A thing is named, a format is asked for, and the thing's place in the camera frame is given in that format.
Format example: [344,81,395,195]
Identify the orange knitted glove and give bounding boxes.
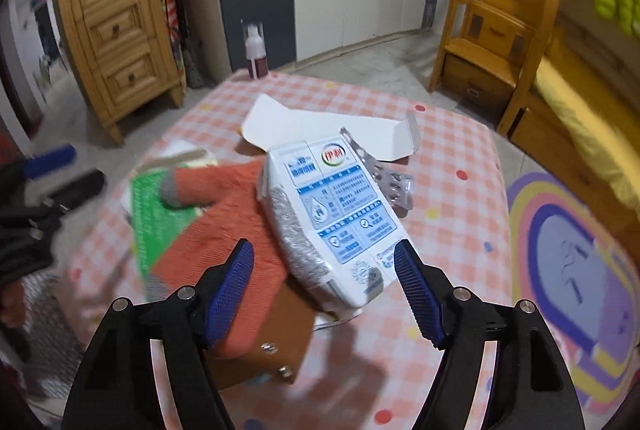
[150,159,288,358]

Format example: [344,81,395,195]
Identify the white blue milk carton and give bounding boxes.
[257,133,408,319]

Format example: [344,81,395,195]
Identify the silver pill blister pack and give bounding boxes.
[340,127,416,219]

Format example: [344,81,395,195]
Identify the green medicine box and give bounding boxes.
[120,141,217,281]

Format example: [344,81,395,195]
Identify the brown leather sheath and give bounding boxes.
[205,275,316,390]

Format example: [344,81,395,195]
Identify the rainbow floor rug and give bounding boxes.
[506,172,639,417]

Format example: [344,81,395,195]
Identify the pink checkered tablecloth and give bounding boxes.
[56,73,511,429]

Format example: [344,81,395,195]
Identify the wooden drawer cabinet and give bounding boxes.
[55,0,184,144]

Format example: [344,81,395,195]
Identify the white flattened cardboard box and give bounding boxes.
[241,94,422,162]

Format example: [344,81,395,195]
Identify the white spray bottle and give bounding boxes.
[243,22,269,80]

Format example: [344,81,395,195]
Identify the wooden bed with yellow sheet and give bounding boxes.
[509,0,639,237]

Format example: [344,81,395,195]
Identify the wooden stair drawers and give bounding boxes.
[427,0,560,137]

